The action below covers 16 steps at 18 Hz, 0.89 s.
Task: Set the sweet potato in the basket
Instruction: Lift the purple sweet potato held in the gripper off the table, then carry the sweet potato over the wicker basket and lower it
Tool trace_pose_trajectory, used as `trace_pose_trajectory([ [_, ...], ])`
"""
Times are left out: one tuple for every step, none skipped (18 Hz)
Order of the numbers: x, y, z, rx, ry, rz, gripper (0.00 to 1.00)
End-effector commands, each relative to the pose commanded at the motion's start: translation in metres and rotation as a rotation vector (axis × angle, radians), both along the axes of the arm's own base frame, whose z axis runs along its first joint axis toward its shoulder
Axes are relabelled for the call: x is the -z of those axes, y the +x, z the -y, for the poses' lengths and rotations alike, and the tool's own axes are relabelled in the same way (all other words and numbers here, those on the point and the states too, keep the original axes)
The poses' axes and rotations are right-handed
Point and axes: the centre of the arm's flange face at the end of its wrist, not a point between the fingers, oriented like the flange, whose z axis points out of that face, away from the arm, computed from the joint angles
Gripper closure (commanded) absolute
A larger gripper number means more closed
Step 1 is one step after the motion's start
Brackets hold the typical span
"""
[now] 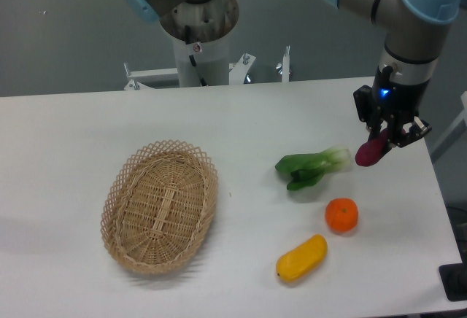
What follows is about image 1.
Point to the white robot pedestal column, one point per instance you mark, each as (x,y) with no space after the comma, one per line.
(202,30)

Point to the green bok choy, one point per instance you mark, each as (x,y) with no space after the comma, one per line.
(306,170)

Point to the white frame at right edge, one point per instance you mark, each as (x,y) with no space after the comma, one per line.
(451,134)

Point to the purple sweet potato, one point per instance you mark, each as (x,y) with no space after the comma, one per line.
(372,151)

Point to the white metal base frame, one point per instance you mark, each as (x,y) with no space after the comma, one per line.
(192,74)

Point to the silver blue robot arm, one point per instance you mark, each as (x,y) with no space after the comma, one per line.
(416,31)

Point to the yellow mango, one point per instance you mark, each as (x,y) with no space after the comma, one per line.
(303,259)

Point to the orange tangerine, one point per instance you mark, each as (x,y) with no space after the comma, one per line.
(341,215)

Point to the woven wicker basket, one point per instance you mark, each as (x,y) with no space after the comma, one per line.
(160,207)

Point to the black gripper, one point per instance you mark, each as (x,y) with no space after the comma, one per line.
(395,108)

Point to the black camera box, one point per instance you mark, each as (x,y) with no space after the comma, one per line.
(363,103)

